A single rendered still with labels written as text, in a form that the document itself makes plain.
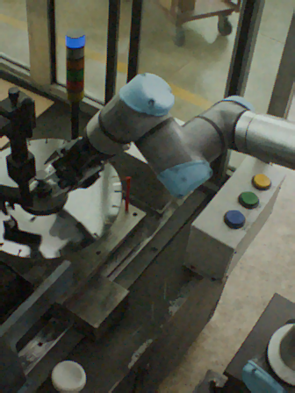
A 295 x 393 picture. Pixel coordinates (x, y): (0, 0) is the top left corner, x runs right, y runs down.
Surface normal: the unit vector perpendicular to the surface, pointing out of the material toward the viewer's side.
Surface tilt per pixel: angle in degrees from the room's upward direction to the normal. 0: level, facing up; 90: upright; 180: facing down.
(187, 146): 29
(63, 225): 0
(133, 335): 0
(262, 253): 0
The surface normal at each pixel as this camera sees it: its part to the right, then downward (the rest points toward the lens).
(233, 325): 0.07, -0.66
